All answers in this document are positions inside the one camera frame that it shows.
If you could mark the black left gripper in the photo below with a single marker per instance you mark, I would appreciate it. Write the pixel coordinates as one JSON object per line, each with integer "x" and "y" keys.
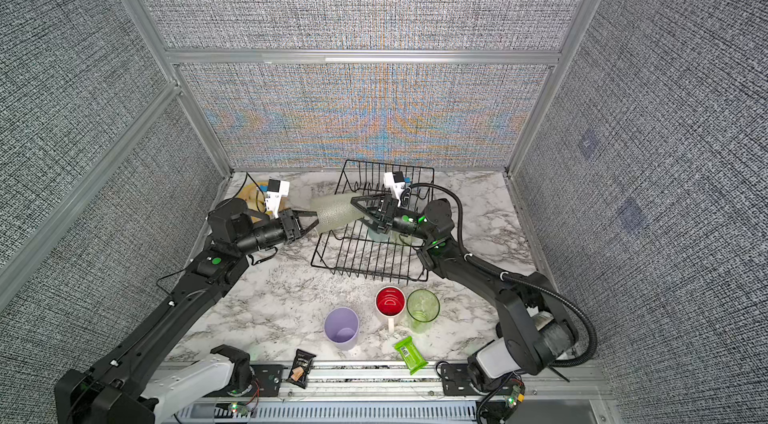
{"x": 291, "y": 226}

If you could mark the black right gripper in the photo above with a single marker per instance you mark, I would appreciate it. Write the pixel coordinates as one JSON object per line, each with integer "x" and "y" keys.
{"x": 386, "y": 214}

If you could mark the pale yellow-green frosted cup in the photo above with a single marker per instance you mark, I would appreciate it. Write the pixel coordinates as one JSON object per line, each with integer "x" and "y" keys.
{"x": 335, "y": 211}

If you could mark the white mug red inside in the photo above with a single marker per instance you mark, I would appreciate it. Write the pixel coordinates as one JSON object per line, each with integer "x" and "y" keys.
{"x": 390, "y": 303}

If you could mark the lavender plastic cup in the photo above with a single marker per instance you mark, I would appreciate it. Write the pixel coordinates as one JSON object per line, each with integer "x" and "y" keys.
{"x": 341, "y": 327}

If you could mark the teal translucent cup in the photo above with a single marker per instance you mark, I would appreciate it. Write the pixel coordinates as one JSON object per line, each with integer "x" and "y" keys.
{"x": 391, "y": 236}

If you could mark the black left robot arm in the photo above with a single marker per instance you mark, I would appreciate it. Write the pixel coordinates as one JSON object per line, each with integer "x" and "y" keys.
{"x": 111, "y": 390}

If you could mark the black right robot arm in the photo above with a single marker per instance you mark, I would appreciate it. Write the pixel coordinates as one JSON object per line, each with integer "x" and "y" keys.
{"x": 538, "y": 327}

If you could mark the yellow bamboo steamer basket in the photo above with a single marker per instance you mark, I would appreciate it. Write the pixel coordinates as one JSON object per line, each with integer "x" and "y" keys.
{"x": 254, "y": 198}

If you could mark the green transparent glass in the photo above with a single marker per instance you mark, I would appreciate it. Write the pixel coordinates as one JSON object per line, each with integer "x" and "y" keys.
{"x": 422, "y": 307}

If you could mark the green snack packet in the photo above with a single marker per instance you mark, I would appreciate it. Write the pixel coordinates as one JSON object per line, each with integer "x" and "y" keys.
{"x": 410, "y": 355}

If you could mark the black snack packet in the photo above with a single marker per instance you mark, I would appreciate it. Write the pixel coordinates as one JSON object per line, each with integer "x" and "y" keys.
{"x": 300, "y": 368}

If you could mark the black wire dish rack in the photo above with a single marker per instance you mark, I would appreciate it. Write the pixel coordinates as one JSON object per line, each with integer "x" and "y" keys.
{"x": 361, "y": 248}

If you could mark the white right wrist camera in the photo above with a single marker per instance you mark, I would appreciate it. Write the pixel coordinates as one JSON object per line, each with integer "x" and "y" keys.
{"x": 397, "y": 183}

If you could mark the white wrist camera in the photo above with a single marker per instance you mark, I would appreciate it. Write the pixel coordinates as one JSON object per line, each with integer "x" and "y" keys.
{"x": 274, "y": 191}
{"x": 397, "y": 183}

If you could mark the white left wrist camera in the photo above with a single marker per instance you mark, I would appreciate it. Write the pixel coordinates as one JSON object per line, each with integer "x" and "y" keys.
{"x": 274, "y": 191}

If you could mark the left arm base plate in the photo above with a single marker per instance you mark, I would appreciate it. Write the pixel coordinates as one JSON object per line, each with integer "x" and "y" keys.
{"x": 226, "y": 379}

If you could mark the aluminium front rail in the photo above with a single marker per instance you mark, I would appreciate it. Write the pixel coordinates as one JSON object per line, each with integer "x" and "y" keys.
{"x": 381, "y": 392}

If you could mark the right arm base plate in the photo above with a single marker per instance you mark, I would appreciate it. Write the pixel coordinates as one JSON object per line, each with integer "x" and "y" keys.
{"x": 455, "y": 380}

